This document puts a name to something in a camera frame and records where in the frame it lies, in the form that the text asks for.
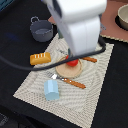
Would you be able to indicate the red tomato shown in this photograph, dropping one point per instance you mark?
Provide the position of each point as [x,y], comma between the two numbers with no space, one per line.
[72,63]

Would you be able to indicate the orange bread loaf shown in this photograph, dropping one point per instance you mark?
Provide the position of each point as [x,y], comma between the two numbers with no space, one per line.
[40,58]

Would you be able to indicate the light blue cup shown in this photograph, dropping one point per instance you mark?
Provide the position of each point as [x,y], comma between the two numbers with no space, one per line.
[51,90]

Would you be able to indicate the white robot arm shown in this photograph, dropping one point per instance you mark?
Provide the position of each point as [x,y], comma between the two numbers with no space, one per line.
[78,22]

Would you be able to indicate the round wooden plate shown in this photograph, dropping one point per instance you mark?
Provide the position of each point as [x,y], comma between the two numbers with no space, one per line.
[67,71]

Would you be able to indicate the woven beige placemat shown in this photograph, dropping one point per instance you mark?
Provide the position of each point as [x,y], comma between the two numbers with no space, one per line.
[76,107]

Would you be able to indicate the grey cooking pot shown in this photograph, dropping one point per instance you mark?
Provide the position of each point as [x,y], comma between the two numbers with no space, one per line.
[41,30]

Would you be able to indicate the brown stove top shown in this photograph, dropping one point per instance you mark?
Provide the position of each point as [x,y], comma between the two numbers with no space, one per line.
[113,30]

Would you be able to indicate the beige bowl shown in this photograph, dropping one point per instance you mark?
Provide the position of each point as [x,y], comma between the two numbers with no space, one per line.
[123,16]

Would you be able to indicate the fork with orange handle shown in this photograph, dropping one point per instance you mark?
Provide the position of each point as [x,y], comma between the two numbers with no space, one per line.
[74,83]

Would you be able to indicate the knife with orange handle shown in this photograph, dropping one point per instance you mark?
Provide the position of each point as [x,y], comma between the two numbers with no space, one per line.
[90,59]

